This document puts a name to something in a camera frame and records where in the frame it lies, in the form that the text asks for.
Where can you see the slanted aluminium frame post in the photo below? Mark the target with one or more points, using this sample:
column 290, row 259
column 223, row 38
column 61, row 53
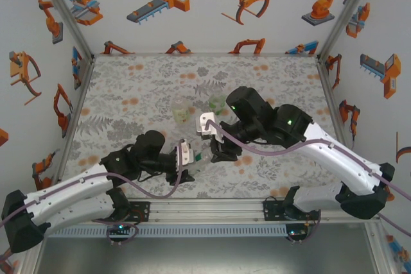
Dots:
column 67, row 14
column 346, row 14

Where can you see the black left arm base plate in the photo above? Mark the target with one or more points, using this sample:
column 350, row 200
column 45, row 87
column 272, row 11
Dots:
column 144, row 211

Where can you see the clear bottle pale yellow label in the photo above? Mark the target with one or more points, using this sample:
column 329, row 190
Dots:
column 181, row 112

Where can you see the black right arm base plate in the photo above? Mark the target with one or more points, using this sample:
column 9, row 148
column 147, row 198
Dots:
column 269, row 210

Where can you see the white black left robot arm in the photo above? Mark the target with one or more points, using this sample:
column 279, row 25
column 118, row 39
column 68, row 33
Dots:
column 64, row 184

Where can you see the clear bottle bright green label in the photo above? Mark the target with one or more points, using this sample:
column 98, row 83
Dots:
column 216, row 104

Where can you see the long aluminium base rail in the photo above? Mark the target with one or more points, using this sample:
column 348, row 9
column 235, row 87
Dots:
column 208, row 211

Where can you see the short aluminium frame leg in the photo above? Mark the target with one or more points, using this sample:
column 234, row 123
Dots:
column 30, row 269
column 377, row 248

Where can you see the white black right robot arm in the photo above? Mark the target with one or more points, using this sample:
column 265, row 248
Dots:
column 340, row 158

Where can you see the thin aluminium table edge rail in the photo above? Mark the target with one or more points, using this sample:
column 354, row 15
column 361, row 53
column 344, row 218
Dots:
column 205, row 54

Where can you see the grey metal panel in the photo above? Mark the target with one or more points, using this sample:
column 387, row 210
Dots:
column 208, row 256

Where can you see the aluminium table side rail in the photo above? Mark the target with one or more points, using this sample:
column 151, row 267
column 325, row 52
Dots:
column 73, row 126
column 335, row 110

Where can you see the grey floral table mat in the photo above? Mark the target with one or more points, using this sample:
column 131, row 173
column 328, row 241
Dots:
column 144, row 78

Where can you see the small green-lit circuit board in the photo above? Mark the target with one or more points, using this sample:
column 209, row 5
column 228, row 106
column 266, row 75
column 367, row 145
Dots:
column 295, row 232
column 120, row 227

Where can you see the clear bottle dark green label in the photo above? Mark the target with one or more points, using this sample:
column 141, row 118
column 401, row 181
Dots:
column 199, row 158

